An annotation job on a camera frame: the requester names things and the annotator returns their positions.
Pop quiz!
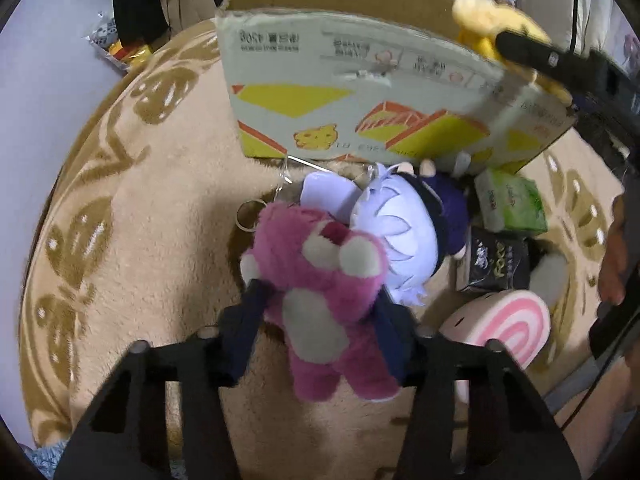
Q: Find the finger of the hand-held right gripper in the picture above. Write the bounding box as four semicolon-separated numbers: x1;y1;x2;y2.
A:
495;30;593;83

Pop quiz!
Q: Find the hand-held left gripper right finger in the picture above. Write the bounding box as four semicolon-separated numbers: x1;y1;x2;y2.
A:
372;285;583;480

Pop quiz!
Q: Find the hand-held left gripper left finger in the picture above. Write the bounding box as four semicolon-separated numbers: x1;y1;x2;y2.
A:
52;277;267;480

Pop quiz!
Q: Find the yellow plush toy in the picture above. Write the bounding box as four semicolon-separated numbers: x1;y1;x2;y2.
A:
452;0;573;106

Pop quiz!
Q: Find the pink bear plush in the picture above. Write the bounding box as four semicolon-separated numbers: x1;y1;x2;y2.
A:
240;202;402;403

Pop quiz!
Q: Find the pink swirl round plush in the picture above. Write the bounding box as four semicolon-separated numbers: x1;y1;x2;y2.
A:
440;290;552;405

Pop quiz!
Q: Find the black and white fluffy plush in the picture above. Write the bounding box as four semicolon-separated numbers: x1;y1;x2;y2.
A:
529;240;569;307

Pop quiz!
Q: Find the printed cardboard box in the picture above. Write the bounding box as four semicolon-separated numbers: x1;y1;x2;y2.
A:
215;0;579;176

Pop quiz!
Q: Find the person's right hand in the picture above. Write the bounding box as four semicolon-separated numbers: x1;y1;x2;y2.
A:
598;194;632;306

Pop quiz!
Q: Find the purple-haired doll plush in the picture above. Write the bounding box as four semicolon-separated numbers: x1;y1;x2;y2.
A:
300;160;473;307

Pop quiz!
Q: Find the black packet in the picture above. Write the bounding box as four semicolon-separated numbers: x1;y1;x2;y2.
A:
455;225;532;294

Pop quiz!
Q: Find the green tissue pack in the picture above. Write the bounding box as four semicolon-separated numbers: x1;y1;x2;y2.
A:
472;167;549;237

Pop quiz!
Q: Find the beige patterned round rug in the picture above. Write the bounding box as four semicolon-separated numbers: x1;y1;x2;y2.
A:
19;20;627;463

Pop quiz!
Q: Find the clear plastic wrapper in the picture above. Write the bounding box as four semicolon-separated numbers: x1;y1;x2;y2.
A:
276;155;377;202

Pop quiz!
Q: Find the person's leg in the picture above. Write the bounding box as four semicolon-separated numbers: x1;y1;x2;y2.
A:
544;355;640;480

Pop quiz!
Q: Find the blue knitted cloth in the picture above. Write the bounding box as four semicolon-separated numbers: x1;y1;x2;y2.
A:
22;439;69;480

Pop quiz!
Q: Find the yellow and red snack pack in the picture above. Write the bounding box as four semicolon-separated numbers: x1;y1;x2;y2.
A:
107;40;154;75

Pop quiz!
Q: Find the white patterned snack bag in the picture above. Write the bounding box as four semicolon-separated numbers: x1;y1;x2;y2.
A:
82;11;122;55

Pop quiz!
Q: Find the black garment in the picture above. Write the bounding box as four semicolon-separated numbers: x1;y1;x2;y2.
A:
112;0;167;47

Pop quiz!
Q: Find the metal key ring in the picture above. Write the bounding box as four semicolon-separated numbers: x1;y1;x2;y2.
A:
235;199;269;232

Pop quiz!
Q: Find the black cable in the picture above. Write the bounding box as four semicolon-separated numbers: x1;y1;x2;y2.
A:
559;332;632;432

